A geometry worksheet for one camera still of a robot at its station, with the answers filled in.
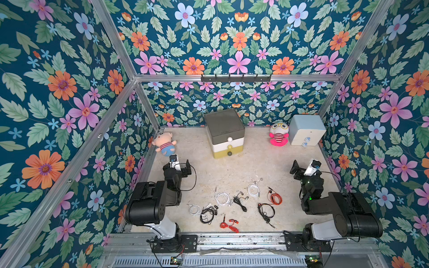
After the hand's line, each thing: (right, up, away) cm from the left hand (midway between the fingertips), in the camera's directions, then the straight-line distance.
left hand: (180, 159), depth 92 cm
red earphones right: (+51, -20, -5) cm, 55 cm away
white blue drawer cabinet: (+75, +17, +6) cm, 77 cm away
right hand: (+68, -1, -5) cm, 68 cm away
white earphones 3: (+10, -25, -8) cm, 28 cm away
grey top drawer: (+24, +22, +25) cm, 42 cm away
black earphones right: (+47, -25, -9) cm, 54 cm away
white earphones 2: (+41, -16, -2) cm, 44 cm away
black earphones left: (+17, -26, -10) cm, 33 cm away
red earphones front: (+25, -30, -13) cm, 41 cm away
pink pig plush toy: (-14, +11, +12) cm, 22 cm away
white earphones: (+24, -20, -6) cm, 32 cm away
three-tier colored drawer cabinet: (+30, +6, +4) cm, 31 cm away
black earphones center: (+32, -21, -6) cm, 38 cm away
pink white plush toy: (+61, +15, +16) cm, 65 cm away
